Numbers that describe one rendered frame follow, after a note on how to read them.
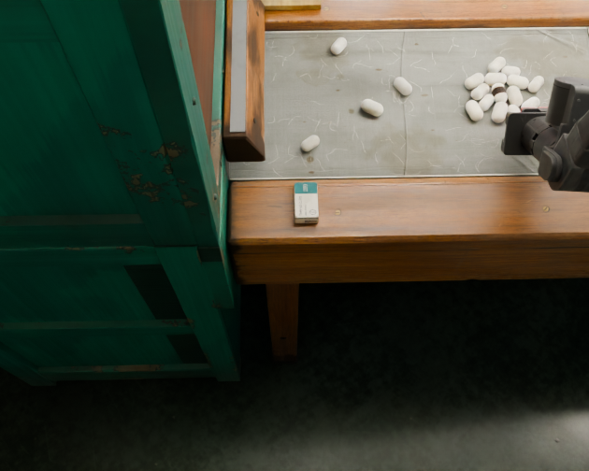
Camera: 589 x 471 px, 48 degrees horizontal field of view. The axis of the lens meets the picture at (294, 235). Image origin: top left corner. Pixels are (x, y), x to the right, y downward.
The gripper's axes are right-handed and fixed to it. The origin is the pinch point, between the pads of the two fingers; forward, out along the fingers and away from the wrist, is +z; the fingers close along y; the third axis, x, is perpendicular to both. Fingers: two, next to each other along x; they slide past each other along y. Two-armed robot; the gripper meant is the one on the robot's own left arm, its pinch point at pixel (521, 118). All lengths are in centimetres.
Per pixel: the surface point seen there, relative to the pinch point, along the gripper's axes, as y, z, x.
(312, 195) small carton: 34.0, -13.6, 7.9
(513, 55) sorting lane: -1.5, 12.6, -7.6
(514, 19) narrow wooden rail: -1.8, 15.9, -13.3
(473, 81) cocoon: 6.8, 5.8, -4.6
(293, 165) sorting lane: 36.9, -4.7, 6.4
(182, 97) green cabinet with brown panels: 46, -47, -15
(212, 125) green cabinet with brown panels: 48, -15, -3
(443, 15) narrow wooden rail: 10.6, 16.1, -13.9
